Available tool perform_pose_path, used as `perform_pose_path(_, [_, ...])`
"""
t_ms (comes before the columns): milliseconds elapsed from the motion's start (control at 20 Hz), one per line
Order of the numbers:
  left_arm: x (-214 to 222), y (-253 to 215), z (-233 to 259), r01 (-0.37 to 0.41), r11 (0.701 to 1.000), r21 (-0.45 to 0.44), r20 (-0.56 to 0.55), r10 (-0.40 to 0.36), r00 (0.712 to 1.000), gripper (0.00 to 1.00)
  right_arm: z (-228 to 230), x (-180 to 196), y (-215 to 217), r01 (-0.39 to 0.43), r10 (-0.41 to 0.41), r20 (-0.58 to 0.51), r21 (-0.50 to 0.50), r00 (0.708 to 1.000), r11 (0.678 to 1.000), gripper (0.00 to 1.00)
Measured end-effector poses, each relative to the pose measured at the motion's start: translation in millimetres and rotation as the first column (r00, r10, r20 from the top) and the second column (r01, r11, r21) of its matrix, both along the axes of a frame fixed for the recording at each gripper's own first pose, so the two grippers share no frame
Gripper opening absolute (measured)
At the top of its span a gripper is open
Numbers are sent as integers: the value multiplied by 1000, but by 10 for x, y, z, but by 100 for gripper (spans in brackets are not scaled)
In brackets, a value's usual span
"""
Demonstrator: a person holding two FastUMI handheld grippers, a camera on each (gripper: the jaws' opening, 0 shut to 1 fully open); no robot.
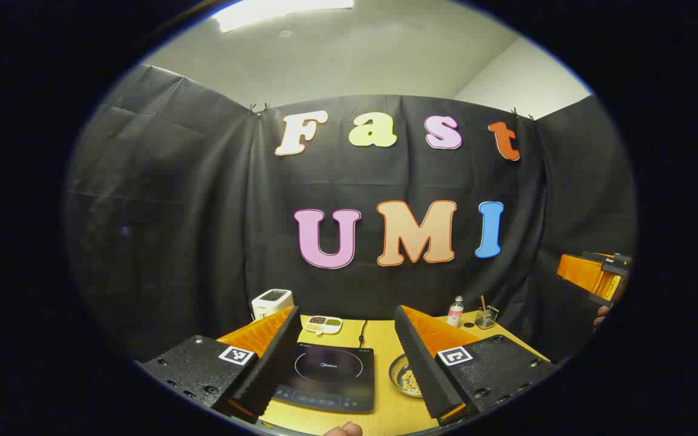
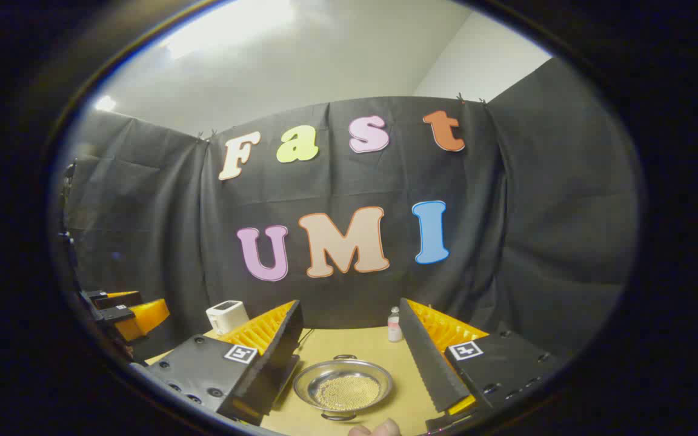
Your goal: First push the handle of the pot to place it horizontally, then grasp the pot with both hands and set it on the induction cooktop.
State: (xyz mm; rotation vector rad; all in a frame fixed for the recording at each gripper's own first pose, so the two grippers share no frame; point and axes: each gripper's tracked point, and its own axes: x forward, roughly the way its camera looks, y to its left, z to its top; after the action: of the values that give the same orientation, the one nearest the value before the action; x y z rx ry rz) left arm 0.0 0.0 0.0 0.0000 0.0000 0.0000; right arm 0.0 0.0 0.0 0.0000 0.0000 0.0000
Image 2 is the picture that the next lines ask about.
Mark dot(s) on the stainless steel pot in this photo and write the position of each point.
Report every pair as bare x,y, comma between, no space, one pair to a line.
312,383

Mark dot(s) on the clear bottle with pink label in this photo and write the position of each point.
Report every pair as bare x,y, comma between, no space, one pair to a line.
394,328

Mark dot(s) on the white toaster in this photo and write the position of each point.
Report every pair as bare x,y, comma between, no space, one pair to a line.
226,316

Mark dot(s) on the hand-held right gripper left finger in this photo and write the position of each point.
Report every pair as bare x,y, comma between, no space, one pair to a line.
276,351

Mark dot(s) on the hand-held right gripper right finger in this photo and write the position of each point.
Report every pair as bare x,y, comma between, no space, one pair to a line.
425,357

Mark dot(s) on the pile of soybeans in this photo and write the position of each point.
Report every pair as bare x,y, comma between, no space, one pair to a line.
348,392

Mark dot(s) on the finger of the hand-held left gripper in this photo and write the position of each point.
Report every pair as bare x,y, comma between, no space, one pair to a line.
113,299
143,318

